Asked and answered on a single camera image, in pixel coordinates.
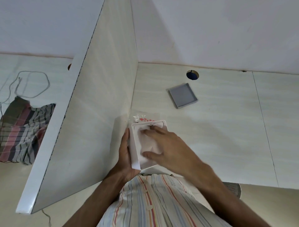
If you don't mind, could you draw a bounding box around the person's right hand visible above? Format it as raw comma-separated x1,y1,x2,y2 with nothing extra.
142,126,206,180

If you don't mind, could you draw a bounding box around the person's left hand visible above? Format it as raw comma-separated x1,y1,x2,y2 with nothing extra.
116,128,141,180

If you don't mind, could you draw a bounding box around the white box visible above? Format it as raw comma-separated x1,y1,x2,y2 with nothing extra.
128,120,169,170

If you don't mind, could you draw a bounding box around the person's left forearm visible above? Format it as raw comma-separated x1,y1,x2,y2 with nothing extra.
61,167,131,227

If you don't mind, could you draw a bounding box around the person's right forearm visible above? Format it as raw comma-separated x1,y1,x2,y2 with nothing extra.
185,162,272,227

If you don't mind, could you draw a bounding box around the white paper insert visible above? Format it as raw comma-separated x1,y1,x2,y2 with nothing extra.
137,125,167,162

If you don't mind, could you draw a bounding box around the clear plastic wrapper red print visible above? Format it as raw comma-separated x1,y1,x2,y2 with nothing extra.
133,114,159,123

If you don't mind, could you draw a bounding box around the white desk divider panel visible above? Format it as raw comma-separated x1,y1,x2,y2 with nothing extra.
16,0,139,215

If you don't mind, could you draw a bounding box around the person's striped shirt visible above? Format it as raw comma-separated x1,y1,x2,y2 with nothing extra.
97,174,241,227

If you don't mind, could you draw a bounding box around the grey box lid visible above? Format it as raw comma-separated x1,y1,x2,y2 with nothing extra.
168,83,198,109

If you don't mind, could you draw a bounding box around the striped cloth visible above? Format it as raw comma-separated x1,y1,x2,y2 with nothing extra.
0,96,56,165

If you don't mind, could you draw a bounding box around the grey cable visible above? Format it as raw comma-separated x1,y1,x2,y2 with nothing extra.
0,71,50,104

